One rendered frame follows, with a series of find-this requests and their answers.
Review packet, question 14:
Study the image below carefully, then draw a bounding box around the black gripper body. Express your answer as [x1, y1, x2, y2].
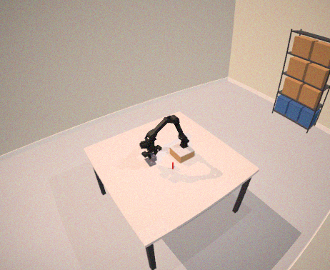
[141, 145, 162, 158]

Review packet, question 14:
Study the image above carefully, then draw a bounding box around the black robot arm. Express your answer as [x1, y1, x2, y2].
[139, 114, 189, 151]

